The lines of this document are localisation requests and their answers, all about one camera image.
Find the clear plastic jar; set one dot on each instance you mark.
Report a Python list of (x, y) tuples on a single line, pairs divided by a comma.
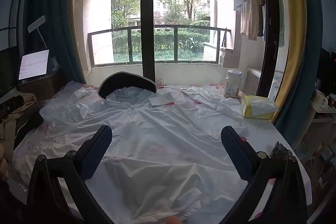
[(232, 85)]

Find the green hanging garment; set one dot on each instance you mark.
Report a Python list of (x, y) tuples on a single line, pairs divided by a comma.
[(281, 19)]

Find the dried flower bunch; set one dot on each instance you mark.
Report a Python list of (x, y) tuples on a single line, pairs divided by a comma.
[(159, 82)]

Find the white paper hang tag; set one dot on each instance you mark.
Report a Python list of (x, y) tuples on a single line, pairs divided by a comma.
[(161, 99)]

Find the dark hanging garment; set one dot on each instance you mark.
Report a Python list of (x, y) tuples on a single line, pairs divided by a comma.
[(261, 11)]

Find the white desk lamp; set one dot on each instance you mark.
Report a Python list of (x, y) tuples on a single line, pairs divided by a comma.
[(36, 23)]

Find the beige hanging garment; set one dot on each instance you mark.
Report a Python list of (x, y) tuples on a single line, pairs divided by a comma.
[(250, 14)]

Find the floral bedsheet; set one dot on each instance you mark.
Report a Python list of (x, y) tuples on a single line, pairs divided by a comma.
[(262, 132)]

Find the dark grey lump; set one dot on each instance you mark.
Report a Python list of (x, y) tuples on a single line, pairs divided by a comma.
[(281, 150)]

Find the person's left hand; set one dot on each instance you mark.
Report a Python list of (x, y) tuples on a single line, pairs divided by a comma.
[(3, 167)]

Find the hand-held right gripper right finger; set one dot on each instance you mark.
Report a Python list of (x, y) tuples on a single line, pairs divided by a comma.
[(235, 155)]

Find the white printed mug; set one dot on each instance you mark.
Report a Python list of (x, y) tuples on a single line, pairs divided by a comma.
[(319, 99)]

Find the tablet with lit screen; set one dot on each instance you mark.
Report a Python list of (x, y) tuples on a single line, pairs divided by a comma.
[(34, 64)]

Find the brown cardboard box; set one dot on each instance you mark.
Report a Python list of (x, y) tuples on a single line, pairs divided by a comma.
[(39, 87)]

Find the teal curtain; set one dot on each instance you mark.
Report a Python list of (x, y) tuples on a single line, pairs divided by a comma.
[(57, 29), (307, 56)]

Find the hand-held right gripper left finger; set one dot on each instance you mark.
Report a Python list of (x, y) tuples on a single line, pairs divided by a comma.
[(98, 153)]

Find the white hooded jacket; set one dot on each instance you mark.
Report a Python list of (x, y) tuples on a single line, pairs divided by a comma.
[(157, 140)]

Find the person's right hand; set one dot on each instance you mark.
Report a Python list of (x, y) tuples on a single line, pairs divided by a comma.
[(174, 220)]

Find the cluttered white shelf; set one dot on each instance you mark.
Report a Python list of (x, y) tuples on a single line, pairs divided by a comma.
[(323, 119)]

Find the black door frame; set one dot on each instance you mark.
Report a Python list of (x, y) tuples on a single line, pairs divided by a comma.
[(270, 29)]

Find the dark balcony railing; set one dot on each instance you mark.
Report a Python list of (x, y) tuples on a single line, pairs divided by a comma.
[(89, 50)]

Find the black window post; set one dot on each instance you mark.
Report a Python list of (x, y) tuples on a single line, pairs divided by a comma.
[(148, 16)]

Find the yellow tissue pack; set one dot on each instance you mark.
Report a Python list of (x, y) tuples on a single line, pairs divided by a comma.
[(256, 108)]

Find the white slatted air conditioner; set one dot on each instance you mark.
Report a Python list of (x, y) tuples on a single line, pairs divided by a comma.
[(253, 81)]

